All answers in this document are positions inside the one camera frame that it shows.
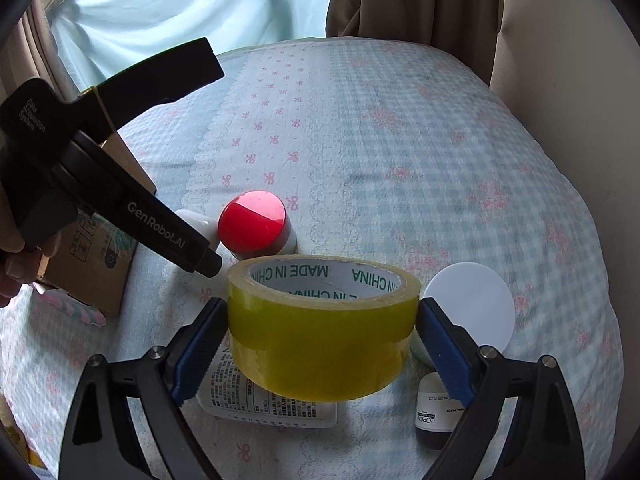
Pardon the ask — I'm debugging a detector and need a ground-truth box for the black and white tube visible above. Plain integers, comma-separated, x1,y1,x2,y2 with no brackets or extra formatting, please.
414,372,467,450

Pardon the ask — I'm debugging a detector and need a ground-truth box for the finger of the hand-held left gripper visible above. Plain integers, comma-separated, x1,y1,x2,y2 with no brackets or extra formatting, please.
94,37,225,137
106,179,223,278

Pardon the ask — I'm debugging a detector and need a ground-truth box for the red lid jar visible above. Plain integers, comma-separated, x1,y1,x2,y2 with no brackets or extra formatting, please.
217,189,299,262

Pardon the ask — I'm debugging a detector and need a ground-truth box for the small white bottle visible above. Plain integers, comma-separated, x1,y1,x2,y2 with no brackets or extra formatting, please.
174,208,222,253

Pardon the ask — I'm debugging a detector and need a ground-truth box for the brown curtain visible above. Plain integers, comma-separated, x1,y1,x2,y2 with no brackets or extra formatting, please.
326,0,507,87

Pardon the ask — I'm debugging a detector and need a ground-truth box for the person's left hand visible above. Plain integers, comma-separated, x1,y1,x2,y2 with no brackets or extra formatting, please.
0,207,62,309

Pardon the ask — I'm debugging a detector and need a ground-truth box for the yellow tape roll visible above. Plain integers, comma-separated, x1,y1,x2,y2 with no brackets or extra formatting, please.
226,254,421,403

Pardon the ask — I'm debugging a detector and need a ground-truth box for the cardboard box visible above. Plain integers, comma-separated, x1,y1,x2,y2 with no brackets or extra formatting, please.
36,130,158,318

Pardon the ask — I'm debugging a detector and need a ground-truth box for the cream padded headboard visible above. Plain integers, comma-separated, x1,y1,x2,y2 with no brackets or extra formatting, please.
489,0,638,361

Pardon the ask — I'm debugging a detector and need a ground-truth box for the beige curtain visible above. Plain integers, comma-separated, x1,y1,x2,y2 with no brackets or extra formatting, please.
0,0,83,111

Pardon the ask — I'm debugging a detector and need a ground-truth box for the checked floral bedsheet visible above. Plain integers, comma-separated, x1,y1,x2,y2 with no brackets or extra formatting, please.
0,39,624,480

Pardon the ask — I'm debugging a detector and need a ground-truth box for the white labelled packet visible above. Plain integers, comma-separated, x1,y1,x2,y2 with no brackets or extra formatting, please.
196,344,339,429

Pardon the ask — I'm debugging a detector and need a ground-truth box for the pink striped packet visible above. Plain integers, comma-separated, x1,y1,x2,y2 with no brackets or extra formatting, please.
29,281,108,327

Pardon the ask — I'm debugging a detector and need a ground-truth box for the light blue curtain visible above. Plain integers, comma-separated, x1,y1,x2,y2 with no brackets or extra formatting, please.
49,0,334,95

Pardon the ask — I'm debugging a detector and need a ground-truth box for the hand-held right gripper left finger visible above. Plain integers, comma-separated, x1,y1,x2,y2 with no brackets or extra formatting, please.
59,297,231,480

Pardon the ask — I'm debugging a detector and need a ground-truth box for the white round lid jar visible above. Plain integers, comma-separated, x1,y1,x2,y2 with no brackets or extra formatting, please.
409,262,516,367

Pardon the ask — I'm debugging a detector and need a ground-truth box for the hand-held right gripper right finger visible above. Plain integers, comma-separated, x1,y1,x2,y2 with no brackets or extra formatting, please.
415,297,586,480

